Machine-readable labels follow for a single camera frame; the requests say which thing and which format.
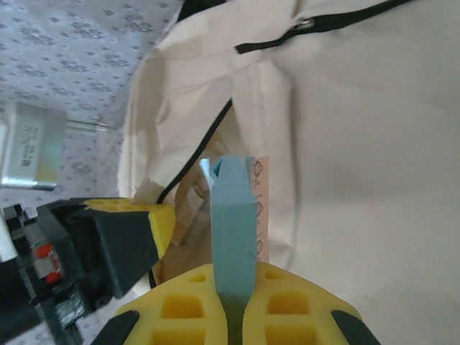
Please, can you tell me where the blue sticky note pad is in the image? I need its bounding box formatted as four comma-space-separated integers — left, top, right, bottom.
199, 155, 259, 345

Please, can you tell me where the white rectangular box with print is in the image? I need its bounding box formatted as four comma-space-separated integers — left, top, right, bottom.
0, 101, 68, 190

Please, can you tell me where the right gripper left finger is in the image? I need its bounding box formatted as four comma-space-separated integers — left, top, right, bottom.
93, 262, 233, 345

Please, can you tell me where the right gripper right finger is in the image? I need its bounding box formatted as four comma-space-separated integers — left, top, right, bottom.
242, 261, 382, 345

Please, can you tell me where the cream canvas backpack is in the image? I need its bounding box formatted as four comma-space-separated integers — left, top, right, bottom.
116, 0, 460, 345

